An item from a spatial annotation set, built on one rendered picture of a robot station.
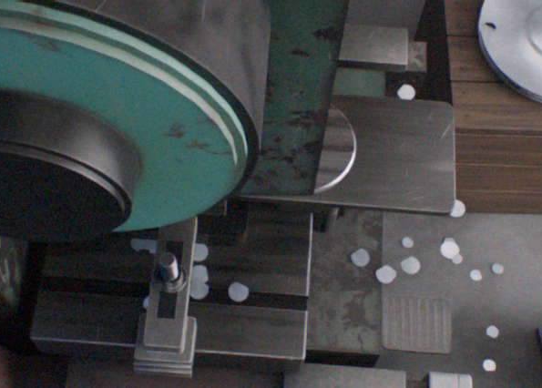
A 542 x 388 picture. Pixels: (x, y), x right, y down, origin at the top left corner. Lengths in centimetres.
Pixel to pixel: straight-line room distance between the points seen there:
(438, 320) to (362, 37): 57
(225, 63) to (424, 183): 68
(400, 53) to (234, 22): 91
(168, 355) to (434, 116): 40
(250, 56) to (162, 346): 62
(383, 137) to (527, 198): 85
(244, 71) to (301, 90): 19
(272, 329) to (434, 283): 84
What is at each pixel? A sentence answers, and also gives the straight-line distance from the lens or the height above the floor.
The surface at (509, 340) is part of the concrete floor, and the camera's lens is 178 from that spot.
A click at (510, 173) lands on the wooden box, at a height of 19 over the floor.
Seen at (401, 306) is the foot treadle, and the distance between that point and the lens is 158.
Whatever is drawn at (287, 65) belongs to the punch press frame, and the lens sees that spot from 50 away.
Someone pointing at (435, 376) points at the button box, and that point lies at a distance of 107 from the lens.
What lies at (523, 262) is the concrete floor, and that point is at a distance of 185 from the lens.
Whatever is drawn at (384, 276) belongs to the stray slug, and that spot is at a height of 65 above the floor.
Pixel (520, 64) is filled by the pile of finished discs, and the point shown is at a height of 37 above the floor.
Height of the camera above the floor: 164
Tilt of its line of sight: 65 degrees down
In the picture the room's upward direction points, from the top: 5 degrees clockwise
